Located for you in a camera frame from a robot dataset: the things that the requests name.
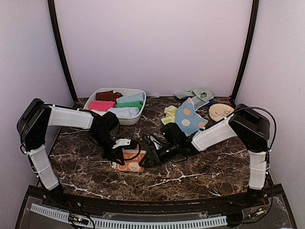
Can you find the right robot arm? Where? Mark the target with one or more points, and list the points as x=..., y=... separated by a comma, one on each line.
x=246, y=123

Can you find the light blue rolled towel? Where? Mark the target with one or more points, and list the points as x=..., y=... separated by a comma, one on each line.
x=125, y=112
x=130, y=98

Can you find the pink rolled towel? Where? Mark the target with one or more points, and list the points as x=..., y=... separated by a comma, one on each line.
x=102, y=106

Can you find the light blue rolled towel back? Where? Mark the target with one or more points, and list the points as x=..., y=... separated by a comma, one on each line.
x=130, y=98

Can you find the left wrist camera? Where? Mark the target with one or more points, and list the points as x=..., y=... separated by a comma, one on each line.
x=124, y=143

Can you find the light blue rolled towel front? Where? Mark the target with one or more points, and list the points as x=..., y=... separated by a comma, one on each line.
x=125, y=112

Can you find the dark blue object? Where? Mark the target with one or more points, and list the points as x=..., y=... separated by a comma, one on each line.
x=211, y=102

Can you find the blue polka dot towel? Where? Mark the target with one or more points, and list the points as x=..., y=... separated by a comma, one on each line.
x=187, y=119

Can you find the grey green crumpled towel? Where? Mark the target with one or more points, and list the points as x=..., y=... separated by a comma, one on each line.
x=199, y=96

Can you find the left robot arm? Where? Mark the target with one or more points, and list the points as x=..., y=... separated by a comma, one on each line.
x=39, y=116

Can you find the green patterned small towel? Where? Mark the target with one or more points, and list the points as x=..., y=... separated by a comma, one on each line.
x=170, y=112

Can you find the white slotted cable duct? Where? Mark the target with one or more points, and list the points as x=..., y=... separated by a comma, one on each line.
x=80, y=221

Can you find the green rolled towel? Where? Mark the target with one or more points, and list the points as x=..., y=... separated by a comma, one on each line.
x=136, y=104

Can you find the orange bunny towel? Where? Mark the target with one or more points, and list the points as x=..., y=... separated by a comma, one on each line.
x=132, y=165

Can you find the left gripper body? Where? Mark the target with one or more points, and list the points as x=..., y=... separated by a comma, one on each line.
x=100, y=138

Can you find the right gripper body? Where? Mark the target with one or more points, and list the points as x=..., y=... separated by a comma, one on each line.
x=164, y=156

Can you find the brown rolled towel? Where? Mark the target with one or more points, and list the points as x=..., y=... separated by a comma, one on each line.
x=108, y=96

